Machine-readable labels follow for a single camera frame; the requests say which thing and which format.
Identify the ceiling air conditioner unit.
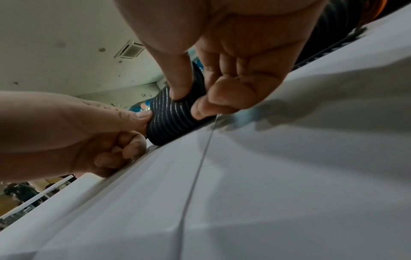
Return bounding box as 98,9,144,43
113,39,145,60

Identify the orange-trimmed black wrap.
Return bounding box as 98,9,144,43
360,0,386,21

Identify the row of exercise balls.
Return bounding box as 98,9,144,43
129,99,153,114

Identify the group of ceiling downlights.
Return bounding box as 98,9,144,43
11,42,136,86

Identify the person's left hand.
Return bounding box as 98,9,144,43
0,90,153,183

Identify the person's right hand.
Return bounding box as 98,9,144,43
113,0,330,120

